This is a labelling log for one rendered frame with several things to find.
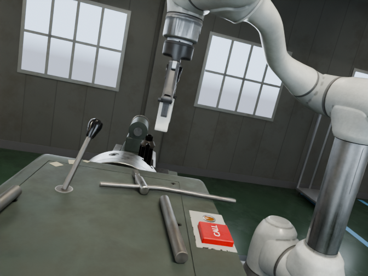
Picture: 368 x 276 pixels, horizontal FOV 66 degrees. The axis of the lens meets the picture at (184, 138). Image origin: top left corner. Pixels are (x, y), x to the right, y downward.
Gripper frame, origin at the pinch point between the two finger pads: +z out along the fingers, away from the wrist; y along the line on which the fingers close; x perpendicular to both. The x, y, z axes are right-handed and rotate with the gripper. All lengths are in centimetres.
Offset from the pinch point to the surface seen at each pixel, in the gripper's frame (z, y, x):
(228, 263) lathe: 15.9, -31.4, -16.6
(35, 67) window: 19, 322, 195
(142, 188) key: 14.2, -12.2, 1.3
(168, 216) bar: 13.8, -23.4, -5.5
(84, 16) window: -59, 330, 142
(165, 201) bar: 13.7, -17.4, -4.3
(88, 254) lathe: 16.0, -35.7, 5.7
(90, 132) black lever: 4.0, -11.1, 15.2
